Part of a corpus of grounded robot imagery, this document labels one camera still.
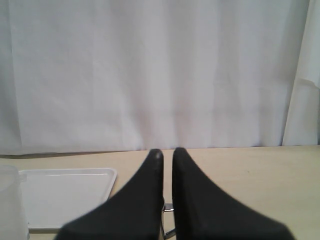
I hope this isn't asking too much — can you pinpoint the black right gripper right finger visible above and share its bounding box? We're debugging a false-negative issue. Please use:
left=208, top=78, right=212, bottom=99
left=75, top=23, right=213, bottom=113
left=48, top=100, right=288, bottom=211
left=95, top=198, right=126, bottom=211
left=172, top=147, right=295, bottom=240

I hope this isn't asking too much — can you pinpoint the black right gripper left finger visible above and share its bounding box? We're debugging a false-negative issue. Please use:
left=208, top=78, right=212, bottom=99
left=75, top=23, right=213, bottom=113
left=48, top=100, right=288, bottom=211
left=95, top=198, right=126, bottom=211
left=55, top=149, right=164, bottom=240

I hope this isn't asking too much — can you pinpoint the steel mug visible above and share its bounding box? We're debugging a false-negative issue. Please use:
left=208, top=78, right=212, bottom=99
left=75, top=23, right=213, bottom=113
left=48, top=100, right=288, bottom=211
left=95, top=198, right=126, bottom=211
left=158, top=199, right=176, bottom=240

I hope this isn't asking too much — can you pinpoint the translucent plastic container with label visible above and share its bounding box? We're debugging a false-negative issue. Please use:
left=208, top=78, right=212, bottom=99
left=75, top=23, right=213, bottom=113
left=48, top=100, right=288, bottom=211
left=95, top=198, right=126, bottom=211
left=0, top=165, right=30, bottom=240

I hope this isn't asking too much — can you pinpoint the white plastic tray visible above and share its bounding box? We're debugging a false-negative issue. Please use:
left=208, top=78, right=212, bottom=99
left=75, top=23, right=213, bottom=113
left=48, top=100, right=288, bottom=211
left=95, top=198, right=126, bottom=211
left=19, top=168, right=117, bottom=233

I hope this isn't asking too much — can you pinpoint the white curtain backdrop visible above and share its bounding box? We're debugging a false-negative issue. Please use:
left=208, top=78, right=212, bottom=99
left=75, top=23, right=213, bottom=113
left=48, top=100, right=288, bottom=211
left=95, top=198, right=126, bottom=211
left=0, top=0, right=320, bottom=155

